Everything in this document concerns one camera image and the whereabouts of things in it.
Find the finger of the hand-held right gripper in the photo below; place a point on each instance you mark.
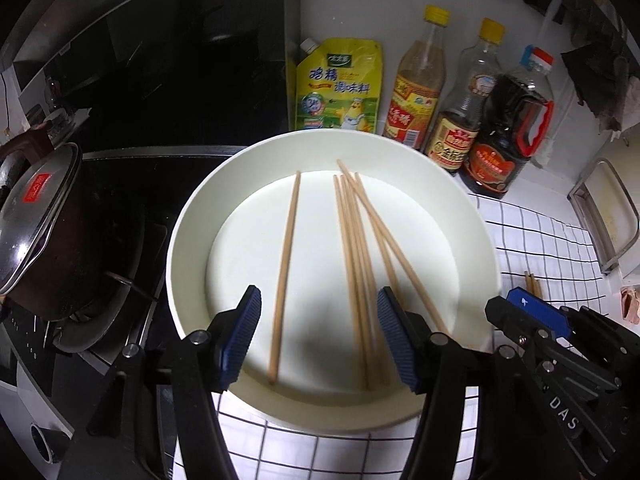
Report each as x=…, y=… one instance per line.
x=537, y=310
x=505, y=317

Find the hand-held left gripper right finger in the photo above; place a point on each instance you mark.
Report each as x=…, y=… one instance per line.
x=397, y=340

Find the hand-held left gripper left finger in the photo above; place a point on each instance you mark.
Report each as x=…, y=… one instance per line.
x=242, y=340

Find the pile of wooden chopsticks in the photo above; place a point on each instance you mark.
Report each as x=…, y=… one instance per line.
x=529, y=280

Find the slender wooden chopstick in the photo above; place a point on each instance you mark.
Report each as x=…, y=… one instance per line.
x=286, y=275

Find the bundle of wooden chopsticks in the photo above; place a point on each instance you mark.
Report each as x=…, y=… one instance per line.
x=352, y=260

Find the white round basin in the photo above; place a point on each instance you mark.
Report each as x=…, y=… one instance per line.
x=320, y=260

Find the white black-grid cloth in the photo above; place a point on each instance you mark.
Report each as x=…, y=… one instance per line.
x=530, y=240

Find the pink rag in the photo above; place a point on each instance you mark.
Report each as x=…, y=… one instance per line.
x=631, y=305

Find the large dark soy sauce jug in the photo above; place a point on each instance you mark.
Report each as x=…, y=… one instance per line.
x=500, y=150

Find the dark brown pot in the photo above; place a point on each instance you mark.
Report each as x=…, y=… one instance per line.
x=100, y=240

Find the black gas stove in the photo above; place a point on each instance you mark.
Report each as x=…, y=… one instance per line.
x=150, y=175

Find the slim soy sauce bottle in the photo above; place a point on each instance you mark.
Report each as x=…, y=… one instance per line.
x=460, y=130

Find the stove knob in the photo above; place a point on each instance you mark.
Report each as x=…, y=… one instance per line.
x=47, y=442

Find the pale vinegar bottle yellow cap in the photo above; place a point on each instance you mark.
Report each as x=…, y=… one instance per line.
x=412, y=100

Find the dark grey hanging cloth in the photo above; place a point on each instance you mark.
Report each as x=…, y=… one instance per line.
x=595, y=80

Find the metal pot lid red sticker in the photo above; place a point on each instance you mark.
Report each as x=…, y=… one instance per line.
x=35, y=210

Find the yellow seasoning pouch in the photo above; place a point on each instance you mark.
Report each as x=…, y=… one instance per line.
x=335, y=90

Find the white dish brush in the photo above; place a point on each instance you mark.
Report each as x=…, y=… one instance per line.
x=554, y=9

